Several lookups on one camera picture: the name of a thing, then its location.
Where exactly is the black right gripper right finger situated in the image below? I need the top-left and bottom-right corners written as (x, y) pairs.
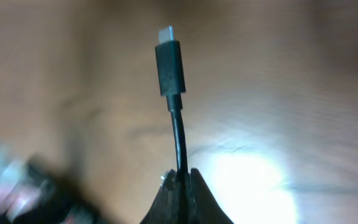
top-left (190, 168), bottom-right (233, 224)

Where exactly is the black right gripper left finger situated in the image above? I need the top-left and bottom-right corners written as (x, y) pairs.
top-left (140, 169), bottom-right (180, 224)

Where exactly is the black USB charging cable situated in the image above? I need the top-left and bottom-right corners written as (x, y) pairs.
top-left (154, 25), bottom-right (189, 224)

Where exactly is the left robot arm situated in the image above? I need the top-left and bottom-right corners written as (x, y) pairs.
top-left (0, 143), bottom-right (107, 224)

